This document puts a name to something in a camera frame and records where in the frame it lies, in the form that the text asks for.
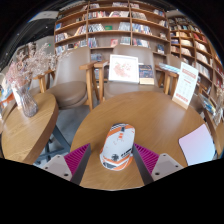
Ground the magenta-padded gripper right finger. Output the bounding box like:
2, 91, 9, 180
131, 143, 184, 186

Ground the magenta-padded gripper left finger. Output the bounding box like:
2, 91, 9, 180
41, 143, 92, 186

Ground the white orange computer mouse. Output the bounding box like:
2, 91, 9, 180
99, 123, 137, 172

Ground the pink blue gradient mouse pad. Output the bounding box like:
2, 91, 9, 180
178, 123, 217, 167

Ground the beige armchair with wooden arms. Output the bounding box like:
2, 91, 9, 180
33, 46, 98, 111
162, 53, 214, 114
93, 44, 168, 101

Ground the glass vase with pink flowers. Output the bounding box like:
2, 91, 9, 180
4, 42, 69, 118

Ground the colourful magazines stack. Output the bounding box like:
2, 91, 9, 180
198, 93, 216, 116

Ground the white red sign, wooden stand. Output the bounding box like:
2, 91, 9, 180
171, 61, 200, 110

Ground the glass vase with white flowers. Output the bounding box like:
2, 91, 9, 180
213, 84, 224, 128

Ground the dark cover book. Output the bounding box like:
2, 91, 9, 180
138, 64, 155, 86

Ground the small white card sign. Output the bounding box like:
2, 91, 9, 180
10, 83, 24, 110

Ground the light blue flat book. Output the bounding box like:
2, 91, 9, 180
158, 62, 181, 75

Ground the white framed floral picture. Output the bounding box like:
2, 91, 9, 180
108, 54, 140, 84

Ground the colourful book display table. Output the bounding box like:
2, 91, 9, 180
0, 74, 16, 111

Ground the wide wooden bookshelf unit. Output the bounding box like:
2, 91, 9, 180
53, 1, 171, 66

